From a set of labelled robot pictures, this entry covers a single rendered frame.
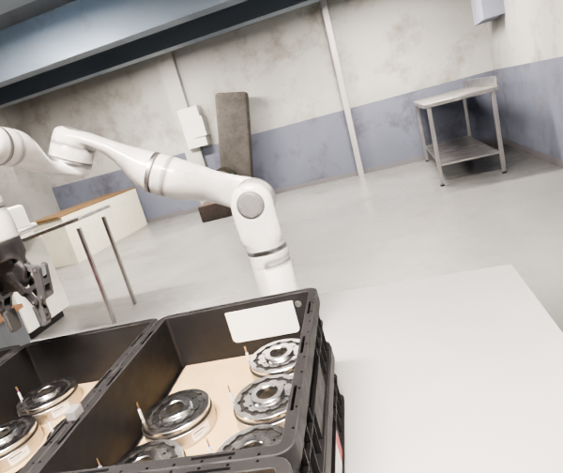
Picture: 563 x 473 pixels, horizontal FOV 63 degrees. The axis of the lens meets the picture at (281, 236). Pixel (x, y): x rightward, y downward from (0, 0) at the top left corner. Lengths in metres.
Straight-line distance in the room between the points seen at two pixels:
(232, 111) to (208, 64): 1.00
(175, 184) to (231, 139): 6.79
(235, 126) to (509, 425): 7.22
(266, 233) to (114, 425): 0.48
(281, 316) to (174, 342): 0.21
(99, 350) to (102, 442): 0.30
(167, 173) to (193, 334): 0.35
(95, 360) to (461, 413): 0.67
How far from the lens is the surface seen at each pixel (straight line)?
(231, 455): 0.49
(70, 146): 1.09
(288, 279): 1.02
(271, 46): 8.04
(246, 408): 0.67
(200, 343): 0.88
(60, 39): 5.36
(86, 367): 1.00
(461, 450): 0.78
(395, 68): 7.81
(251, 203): 0.96
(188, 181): 1.01
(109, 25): 5.07
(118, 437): 0.73
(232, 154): 7.80
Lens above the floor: 1.22
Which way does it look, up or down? 14 degrees down
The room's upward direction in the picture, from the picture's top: 15 degrees counter-clockwise
